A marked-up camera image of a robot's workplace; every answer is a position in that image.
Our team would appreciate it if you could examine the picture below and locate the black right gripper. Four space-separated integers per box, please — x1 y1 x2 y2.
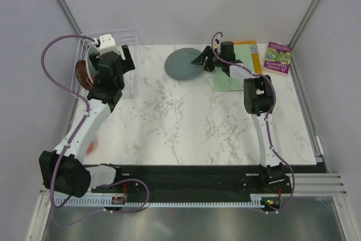
191 46 223 72

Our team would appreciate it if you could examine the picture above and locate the grey plate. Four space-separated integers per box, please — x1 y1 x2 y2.
165 47 204 81

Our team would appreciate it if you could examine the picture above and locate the blue floral plate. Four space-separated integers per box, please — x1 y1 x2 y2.
86 47 99 80

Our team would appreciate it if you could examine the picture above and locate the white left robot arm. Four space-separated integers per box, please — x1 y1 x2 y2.
39 45 135 198

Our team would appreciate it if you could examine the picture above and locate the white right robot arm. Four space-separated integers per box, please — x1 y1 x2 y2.
191 41 287 192

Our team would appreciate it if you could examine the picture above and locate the green folder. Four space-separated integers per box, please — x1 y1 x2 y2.
212 43 254 92

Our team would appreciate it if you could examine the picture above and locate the dark red patterned plate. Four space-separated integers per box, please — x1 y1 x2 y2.
75 60 93 91

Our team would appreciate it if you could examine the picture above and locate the orange folder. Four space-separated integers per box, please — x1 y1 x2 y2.
234 41 262 74

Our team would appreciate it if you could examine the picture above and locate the purple children's book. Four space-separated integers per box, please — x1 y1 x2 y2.
263 42 292 76

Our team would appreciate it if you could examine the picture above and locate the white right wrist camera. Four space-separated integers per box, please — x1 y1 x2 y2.
212 37 222 52

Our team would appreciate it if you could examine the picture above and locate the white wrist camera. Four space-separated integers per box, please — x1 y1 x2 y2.
99 34 120 55
212 37 222 52

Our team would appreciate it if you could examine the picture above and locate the white wire dish rack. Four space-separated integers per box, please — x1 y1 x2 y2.
75 33 135 104

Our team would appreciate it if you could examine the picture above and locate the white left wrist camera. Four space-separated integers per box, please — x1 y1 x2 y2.
99 34 120 55

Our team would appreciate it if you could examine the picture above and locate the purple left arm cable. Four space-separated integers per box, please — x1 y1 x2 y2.
41 34 149 226

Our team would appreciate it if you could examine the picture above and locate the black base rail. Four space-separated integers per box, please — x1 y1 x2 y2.
90 163 291 204

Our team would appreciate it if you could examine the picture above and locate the white cable duct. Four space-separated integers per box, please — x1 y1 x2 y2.
54 194 283 208

